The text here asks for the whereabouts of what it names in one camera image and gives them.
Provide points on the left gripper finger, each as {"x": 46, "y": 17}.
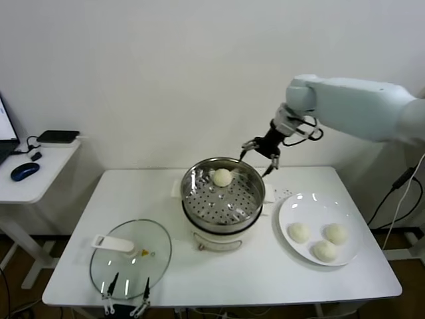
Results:
{"x": 147, "y": 289}
{"x": 113, "y": 284}

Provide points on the small black usb dongle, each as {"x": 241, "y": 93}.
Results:
{"x": 36, "y": 156}

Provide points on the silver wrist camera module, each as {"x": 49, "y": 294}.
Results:
{"x": 287, "y": 121}

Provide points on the black flat external drive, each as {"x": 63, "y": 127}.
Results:
{"x": 58, "y": 136}

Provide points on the white electric cooker pot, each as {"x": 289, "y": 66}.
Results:
{"x": 216, "y": 242}

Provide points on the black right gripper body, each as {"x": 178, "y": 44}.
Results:
{"x": 270, "y": 143}

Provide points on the white side desk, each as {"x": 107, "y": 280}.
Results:
{"x": 33, "y": 189}

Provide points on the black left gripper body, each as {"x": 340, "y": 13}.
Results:
{"x": 123, "y": 311}

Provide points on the white round plate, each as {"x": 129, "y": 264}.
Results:
{"x": 318, "y": 209}

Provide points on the black laptop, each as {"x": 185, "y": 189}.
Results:
{"x": 6, "y": 128}

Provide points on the white steamed baozi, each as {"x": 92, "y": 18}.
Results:
{"x": 221, "y": 177}
{"x": 299, "y": 233}
{"x": 336, "y": 234}
{"x": 325, "y": 251}

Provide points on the blue black computer mouse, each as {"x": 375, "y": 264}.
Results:
{"x": 25, "y": 171}

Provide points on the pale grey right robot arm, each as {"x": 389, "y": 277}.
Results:
{"x": 358, "y": 106}

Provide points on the perforated stainless steel steamer basket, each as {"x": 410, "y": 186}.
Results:
{"x": 219, "y": 207}

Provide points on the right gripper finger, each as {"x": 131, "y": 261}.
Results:
{"x": 249, "y": 145}
{"x": 274, "y": 161}

